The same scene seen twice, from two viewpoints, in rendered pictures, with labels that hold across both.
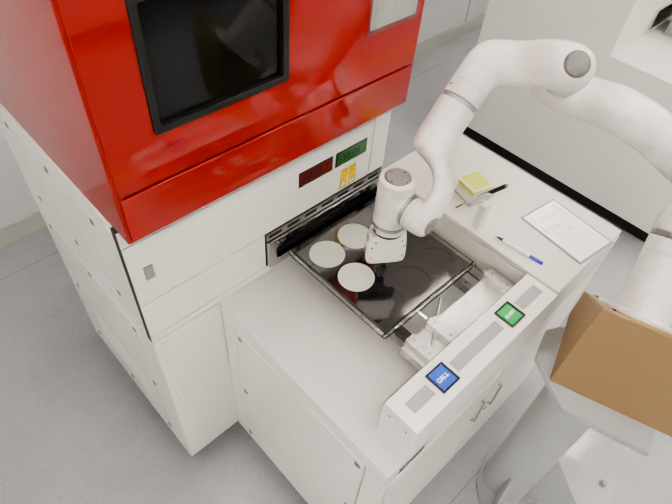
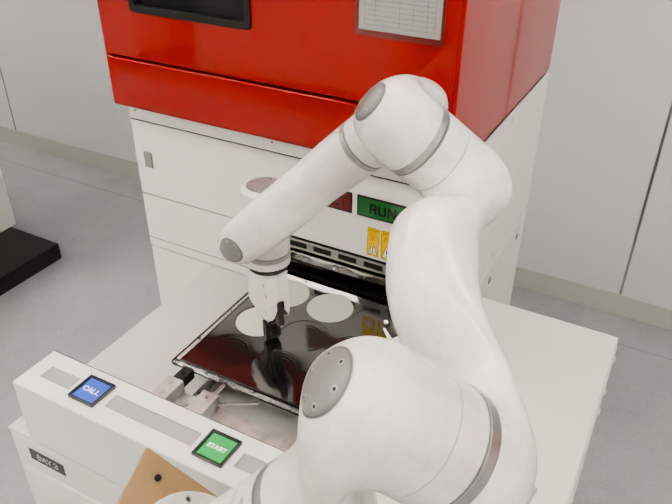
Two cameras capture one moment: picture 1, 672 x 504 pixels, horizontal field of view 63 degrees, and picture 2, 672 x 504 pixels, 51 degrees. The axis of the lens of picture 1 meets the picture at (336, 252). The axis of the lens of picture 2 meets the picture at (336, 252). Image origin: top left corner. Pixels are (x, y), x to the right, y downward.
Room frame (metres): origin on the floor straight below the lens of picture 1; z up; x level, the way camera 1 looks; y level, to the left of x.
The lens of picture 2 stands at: (0.80, -1.20, 1.79)
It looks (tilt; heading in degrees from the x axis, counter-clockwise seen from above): 32 degrees down; 76
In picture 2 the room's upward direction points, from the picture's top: straight up
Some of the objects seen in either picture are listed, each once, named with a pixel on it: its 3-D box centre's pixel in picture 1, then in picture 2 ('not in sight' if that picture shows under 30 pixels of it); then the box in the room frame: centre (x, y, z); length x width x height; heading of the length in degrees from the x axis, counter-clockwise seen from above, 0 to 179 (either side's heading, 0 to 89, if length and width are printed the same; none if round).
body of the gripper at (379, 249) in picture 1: (385, 240); (269, 283); (0.94, -0.12, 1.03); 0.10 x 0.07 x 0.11; 104
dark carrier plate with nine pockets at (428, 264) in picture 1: (382, 258); (304, 337); (1.01, -0.13, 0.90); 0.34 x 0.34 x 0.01; 48
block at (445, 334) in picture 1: (442, 331); (198, 411); (0.78, -0.28, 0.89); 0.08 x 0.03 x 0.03; 48
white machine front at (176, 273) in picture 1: (275, 213); (280, 213); (1.02, 0.17, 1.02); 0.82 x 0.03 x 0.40; 138
